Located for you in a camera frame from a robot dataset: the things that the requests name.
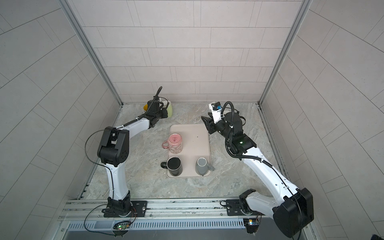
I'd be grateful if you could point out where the aluminium mounting rail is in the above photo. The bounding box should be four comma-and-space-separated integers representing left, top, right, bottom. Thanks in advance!
56, 196, 313, 223

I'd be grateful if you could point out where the controller circuit board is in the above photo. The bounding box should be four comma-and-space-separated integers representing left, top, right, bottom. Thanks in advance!
112, 221, 132, 237
243, 218, 260, 234

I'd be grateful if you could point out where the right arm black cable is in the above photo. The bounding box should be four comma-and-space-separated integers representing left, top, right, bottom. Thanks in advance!
221, 100, 304, 240

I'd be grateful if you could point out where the right controller circuit board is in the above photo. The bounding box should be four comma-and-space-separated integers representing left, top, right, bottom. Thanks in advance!
243, 218, 260, 234

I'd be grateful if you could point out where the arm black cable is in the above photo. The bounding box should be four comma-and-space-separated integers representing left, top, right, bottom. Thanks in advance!
221, 100, 304, 240
83, 86, 163, 237

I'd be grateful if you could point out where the light green mug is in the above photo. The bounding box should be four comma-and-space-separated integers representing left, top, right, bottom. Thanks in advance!
167, 102, 173, 118

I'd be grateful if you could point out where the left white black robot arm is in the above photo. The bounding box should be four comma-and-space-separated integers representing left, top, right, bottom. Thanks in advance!
97, 97, 172, 218

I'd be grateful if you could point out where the black mug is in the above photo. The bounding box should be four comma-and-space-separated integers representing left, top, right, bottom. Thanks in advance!
161, 157, 183, 177

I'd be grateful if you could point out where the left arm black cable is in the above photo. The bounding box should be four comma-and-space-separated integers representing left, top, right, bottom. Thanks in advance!
83, 86, 163, 237

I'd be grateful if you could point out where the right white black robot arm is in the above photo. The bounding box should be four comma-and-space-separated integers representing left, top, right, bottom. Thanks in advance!
201, 113, 314, 238

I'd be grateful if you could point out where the left controller circuit board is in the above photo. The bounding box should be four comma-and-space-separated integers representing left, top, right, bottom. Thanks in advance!
112, 221, 132, 237

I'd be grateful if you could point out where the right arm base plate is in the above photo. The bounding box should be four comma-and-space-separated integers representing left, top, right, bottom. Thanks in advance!
224, 199, 248, 216

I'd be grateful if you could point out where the grey mug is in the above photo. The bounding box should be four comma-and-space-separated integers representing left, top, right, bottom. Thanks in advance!
196, 158, 215, 176

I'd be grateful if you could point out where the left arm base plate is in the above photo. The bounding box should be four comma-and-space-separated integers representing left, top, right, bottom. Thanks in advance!
102, 200, 148, 218

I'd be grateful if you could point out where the beige rectangular tray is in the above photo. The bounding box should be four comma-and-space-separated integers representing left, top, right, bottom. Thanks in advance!
166, 124, 212, 179

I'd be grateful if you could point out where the pink mug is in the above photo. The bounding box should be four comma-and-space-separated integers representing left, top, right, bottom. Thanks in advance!
162, 133, 183, 154

